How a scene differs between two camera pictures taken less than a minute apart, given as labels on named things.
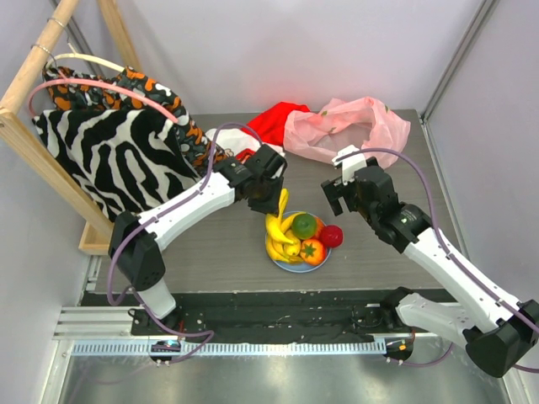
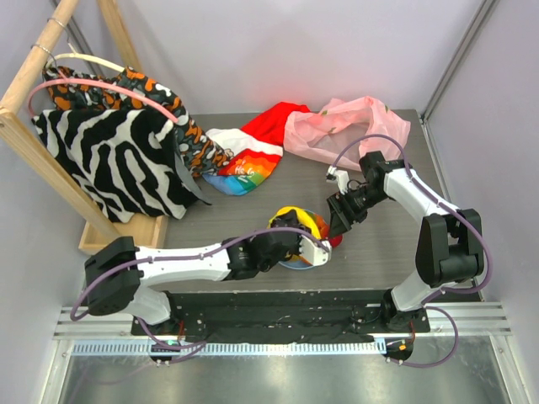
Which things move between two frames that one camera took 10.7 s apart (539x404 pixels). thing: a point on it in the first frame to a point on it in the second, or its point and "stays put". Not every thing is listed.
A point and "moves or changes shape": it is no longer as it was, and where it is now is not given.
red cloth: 270,123 stays put
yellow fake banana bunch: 281,244 moves or changes shape
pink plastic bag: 363,122 stays put
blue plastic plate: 296,267 stays put
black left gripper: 272,206 to 291,220
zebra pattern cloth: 126,158 stays put
